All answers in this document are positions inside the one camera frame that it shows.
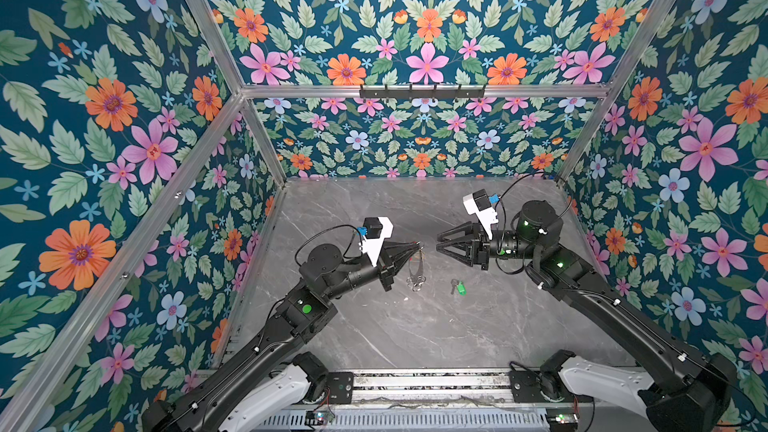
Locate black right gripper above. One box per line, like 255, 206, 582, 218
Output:
438, 222, 542, 275

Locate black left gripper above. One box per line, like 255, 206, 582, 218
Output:
324, 238, 422, 303

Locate silver keyring with red grip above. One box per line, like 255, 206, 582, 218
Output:
407, 250, 426, 292

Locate green key tag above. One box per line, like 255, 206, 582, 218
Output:
450, 279, 467, 296

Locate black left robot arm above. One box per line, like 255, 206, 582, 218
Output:
142, 239, 421, 431

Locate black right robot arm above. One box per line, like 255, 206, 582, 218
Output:
436, 195, 736, 431

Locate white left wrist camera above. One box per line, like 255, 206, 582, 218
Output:
358, 217, 393, 265

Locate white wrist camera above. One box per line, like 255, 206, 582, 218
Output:
462, 189, 499, 239
358, 217, 393, 265

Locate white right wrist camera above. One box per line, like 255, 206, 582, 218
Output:
462, 189, 499, 239

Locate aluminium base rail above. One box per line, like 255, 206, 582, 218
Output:
251, 367, 679, 409

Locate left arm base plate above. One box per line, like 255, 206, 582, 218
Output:
294, 371, 355, 406

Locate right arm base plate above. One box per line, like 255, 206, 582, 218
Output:
508, 369, 594, 404

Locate black wall hook rack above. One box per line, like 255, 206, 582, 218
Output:
358, 84, 486, 101

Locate white vented cable duct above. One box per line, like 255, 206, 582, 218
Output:
256, 409, 550, 431

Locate aluminium frame bars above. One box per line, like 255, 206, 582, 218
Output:
1, 0, 654, 431

